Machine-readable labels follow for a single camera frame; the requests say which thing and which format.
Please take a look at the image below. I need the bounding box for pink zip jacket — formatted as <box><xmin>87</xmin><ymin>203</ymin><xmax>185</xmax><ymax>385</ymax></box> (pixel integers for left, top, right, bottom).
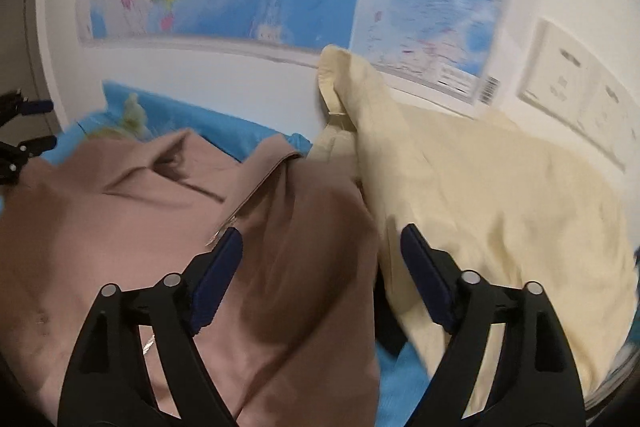
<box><xmin>0</xmin><ymin>126</ymin><xmax>384</xmax><ymax>427</ymax></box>

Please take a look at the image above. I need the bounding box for blue floral bed sheet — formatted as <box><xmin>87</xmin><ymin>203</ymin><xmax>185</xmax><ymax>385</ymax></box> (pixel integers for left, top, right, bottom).
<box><xmin>0</xmin><ymin>78</ymin><xmax>436</xmax><ymax>427</ymax></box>

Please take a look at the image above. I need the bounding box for cream yellow garment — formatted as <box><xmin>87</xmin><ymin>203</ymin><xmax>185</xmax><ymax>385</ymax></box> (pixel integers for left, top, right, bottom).
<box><xmin>311</xmin><ymin>46</ymin><xmax>638</xmax><ymax>395</ymax></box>

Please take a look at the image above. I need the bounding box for white wall socket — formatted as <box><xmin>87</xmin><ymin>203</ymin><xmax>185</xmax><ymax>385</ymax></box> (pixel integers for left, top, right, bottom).
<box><xmin>578</xmin><ymin>66</ymin><xmax>639</xmax><ymax>166</ymax></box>
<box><xmin>518</xmin><ymin>18</ymin><xmax>598</xmax><ymax>132</ymax></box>

